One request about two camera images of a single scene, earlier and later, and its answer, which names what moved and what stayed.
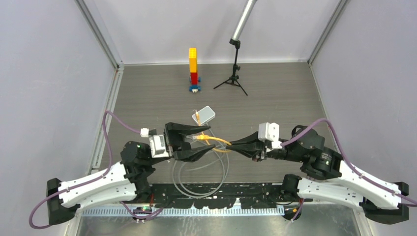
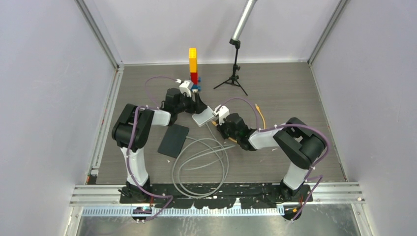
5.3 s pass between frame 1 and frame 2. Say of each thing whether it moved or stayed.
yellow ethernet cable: moved
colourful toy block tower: stayed
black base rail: stayed
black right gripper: moved
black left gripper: moved
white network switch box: stayed
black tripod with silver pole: stayed
